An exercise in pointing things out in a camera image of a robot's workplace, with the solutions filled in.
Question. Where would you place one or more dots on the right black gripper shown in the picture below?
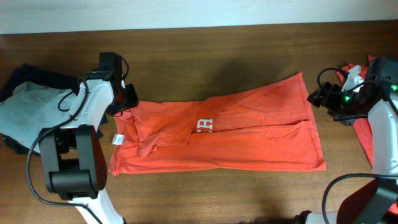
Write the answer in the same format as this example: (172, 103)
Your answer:
(326, 96)

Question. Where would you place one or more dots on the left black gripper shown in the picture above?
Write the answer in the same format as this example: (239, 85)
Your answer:
(132, 100)

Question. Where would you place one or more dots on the orange soccer t-shirt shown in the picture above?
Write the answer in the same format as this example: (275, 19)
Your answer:
(271, 128)

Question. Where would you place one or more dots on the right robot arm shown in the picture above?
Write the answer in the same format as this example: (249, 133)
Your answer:
(369, 204)

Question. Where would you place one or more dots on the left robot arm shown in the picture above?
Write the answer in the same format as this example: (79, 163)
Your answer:
(73, 162)

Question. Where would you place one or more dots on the grey folded t-shirt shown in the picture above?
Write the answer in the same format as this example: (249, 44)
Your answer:
(31, 108)

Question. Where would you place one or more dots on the red ribbed garment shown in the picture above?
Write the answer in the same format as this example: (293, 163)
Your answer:
(363, 137)

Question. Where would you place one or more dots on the dark navy folded garment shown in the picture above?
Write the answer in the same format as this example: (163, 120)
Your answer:
(36, 75)

